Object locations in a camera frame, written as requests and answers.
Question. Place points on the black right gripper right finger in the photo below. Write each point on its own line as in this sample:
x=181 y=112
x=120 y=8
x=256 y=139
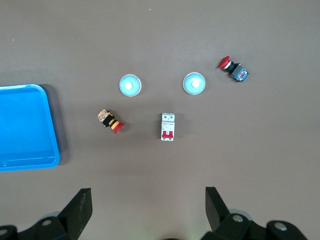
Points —
x=225 y=225

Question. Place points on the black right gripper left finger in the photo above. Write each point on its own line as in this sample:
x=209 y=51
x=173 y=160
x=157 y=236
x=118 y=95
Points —
x=72 y=220

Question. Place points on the light blue call bell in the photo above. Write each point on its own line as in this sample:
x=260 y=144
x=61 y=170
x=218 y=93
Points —
x=130 y=85
x=194 y=83

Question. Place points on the blue plastic tray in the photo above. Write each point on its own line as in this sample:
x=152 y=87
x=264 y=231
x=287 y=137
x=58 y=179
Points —
x=25 y=130

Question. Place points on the white red circuit breaker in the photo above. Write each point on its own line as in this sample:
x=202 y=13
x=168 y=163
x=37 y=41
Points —
x=167 y=127

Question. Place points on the red mushroom push button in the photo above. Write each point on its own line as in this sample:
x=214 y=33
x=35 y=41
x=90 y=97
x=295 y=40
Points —
x=232 y=68

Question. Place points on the brown table cover mat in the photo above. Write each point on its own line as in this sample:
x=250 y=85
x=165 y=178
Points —
x=160 y=37

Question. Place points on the yellow red emergency stop switch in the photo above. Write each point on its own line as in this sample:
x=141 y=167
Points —
x=110 y=120

